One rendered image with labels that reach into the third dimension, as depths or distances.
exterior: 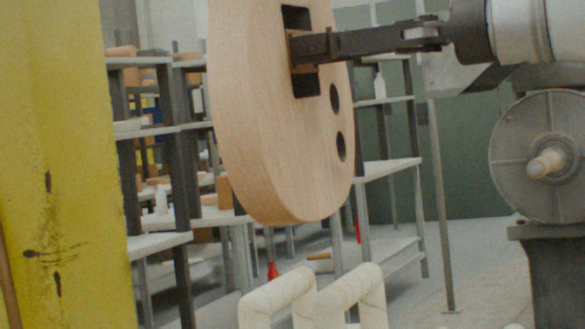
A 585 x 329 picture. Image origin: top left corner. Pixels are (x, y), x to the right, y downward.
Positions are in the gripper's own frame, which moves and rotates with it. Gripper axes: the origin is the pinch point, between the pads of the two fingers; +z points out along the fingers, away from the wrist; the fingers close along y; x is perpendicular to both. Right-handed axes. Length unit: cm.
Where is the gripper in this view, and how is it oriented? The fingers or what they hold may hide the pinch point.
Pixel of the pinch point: (305, 50)
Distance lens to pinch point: 125.1
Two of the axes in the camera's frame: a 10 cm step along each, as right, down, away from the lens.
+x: -1.2, -9.9, -0.5
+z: -9.4, 1.0, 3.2
